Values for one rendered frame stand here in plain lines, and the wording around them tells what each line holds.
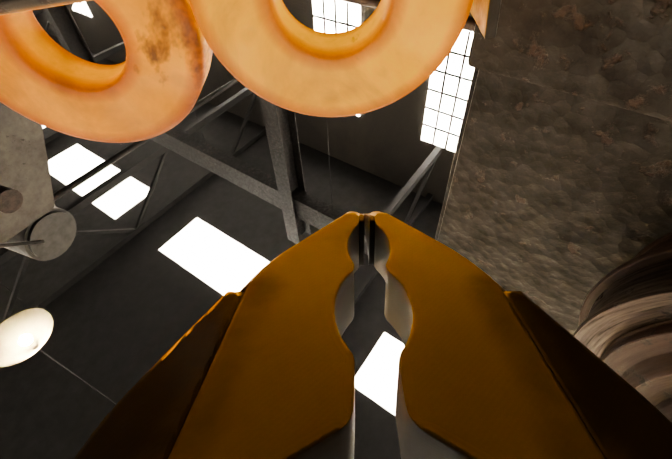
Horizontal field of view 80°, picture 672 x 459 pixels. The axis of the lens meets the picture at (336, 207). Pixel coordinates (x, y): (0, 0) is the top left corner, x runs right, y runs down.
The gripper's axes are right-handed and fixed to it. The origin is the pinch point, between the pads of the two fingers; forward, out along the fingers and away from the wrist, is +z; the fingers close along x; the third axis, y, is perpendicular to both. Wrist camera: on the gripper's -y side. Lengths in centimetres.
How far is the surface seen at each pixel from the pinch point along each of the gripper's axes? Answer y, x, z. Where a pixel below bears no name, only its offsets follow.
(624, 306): 26.2, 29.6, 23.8
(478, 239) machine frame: 36, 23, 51
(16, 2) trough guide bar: -5.8, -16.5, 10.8
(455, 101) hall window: 199, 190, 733
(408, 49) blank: -2.7, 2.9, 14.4
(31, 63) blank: -2.4, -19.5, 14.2
